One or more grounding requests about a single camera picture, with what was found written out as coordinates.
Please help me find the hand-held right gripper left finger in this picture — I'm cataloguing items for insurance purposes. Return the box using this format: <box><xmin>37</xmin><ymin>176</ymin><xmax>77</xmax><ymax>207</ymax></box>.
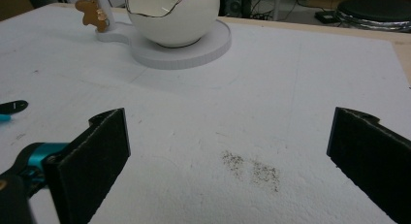
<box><xmin>43</xmin><ymin>107</ymin><xmax>132</xmax><ymax>224</ymax></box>

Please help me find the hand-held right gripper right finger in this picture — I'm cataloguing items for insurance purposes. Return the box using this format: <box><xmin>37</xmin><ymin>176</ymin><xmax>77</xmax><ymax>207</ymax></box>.
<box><xmin>326</xmin><ymin>106</ymin><xmax>411</xmax><ymax>224</ymax></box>

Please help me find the white eggshell bowl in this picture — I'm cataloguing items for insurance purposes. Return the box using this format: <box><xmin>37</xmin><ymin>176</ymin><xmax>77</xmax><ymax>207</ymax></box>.
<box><xmin>124</xmin><ymin>0</ymin><xmax>222</xmax><ymax>49</ymax></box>

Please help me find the white foam mat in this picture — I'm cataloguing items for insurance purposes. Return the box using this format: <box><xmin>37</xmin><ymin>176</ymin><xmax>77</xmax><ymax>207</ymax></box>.
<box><xmin>0</xmin><ymin>3</ymin><xmax>411</xmax><ymax>224</ymax></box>

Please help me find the black round stool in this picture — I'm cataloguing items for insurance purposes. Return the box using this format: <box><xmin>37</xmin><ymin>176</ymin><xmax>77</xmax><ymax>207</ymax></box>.
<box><xmin>334</xmin><ymin>0</ymin><xmax>411</xmax><ymax>34</ymax></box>

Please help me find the flat black device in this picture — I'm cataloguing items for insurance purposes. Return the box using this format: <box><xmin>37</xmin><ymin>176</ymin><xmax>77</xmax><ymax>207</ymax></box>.
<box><xmin>314</xmin><ymin>10</ymin><xmax>341</xmax><ymax>25</ymax></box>

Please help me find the white table leg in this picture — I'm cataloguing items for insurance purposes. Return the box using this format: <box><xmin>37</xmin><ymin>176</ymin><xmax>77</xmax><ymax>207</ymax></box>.
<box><xmin>272</xmin><ymin>0</ymin><xmax>289</xmax><ymax>22</ymax></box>

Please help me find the black computer tower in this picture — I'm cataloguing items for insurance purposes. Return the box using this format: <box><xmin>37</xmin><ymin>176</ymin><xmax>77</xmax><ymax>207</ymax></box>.
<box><xmin>222</xmin><ymin>0</ymin><xmax>254</xmax><ymax>18</ymax></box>

